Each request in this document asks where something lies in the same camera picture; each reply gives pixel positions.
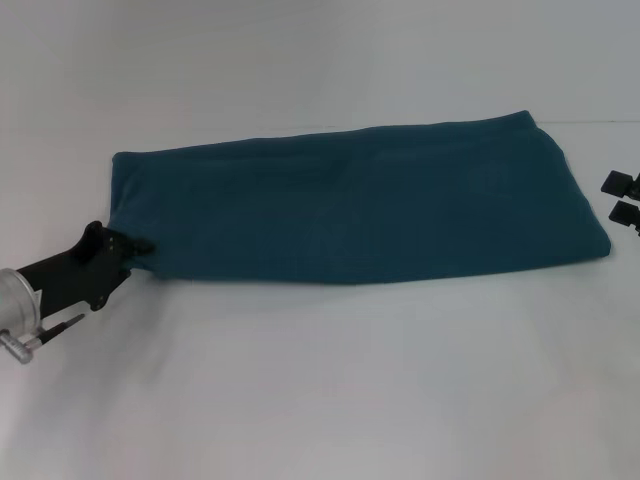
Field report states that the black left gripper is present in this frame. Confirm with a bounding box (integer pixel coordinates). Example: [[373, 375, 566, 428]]
[[14, 221, 157, 322]]

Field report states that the teal blue t-shirt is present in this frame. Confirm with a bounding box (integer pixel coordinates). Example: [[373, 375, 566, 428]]
[[107, 109, 614, 288]]

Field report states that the dark left gripper cable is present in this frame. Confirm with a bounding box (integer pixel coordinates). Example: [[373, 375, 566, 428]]
[[0, 313, 87, 368]]

